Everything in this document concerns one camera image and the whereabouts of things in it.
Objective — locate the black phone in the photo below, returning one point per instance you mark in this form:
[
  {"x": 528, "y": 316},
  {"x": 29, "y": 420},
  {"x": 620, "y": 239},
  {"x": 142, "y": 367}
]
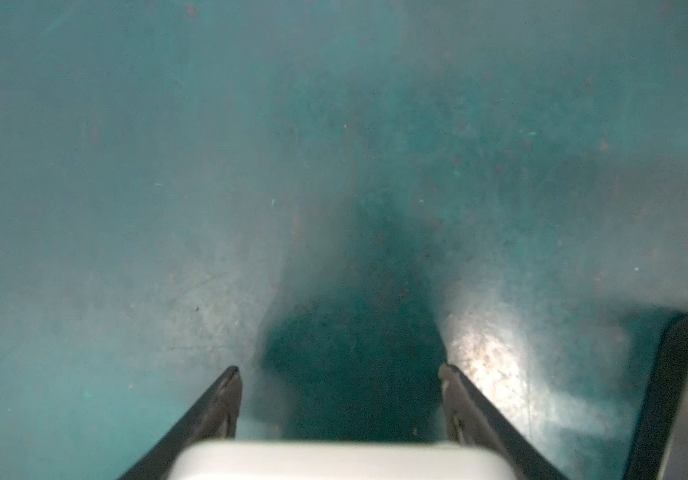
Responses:
[{"x": 231, "y": 459}]

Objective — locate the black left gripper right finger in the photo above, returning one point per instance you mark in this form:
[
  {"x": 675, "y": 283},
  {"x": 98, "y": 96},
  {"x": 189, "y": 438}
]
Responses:
[{"x": 472, "y": 420}]

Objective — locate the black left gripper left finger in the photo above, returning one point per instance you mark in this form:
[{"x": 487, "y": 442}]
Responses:
[{"x": 213, "y": 416}]

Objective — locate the black phone stand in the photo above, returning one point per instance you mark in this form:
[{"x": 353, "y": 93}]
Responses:
[{"x": 660, "y": 446}]

